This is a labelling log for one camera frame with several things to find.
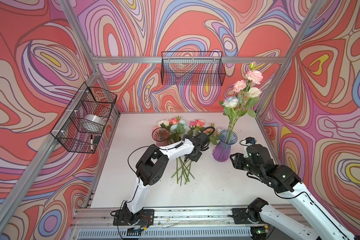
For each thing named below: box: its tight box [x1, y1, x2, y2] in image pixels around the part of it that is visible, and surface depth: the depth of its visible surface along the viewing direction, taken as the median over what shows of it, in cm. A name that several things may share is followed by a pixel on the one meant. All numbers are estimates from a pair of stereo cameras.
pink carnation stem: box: [232, 62, 264, 115], surface depth 70 cm
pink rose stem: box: [187, 121, 197, 136], surface depth 110 cm
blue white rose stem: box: [219, 96, 240, 143], surface depth 73 cm
